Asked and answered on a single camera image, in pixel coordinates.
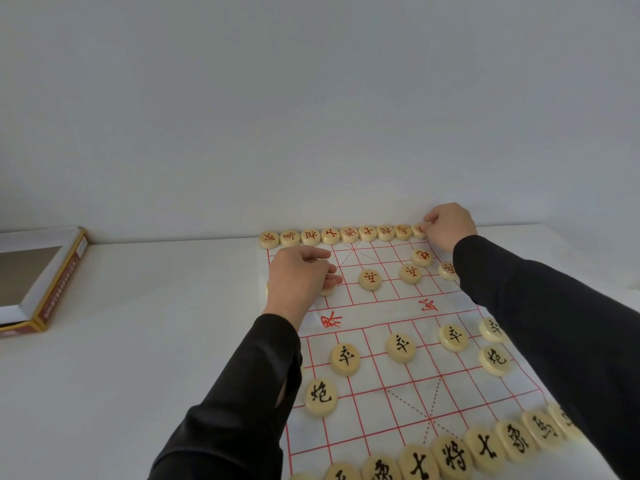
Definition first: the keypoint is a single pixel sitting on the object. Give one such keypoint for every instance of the person's right hand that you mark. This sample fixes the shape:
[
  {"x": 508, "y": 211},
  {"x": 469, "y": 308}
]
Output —
[{"x": 450, "y": 227}]

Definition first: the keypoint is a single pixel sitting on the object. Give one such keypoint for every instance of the person's left hand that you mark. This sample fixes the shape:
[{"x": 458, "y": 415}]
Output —
[{"x": 295, "y": 284}]

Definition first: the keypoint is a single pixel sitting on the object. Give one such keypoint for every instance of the red grid xiangqi board sheet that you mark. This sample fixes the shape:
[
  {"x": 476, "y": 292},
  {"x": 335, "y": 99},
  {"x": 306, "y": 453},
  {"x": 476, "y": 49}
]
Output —
[{"x": 395, "y": 399}]

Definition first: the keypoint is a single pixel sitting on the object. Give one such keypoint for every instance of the white cardboard box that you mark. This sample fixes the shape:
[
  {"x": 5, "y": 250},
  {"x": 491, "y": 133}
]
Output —
[{"x": 20, "y": 314}]

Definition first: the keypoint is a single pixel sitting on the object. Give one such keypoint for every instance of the person's right forearm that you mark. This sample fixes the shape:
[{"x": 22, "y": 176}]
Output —
[{"x": 565, "y": 344}]

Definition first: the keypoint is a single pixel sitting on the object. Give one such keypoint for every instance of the person's left forearm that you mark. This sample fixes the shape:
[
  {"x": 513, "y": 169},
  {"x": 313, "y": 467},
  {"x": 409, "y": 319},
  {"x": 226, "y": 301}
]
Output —
[{"x": 240, "y": 409}]

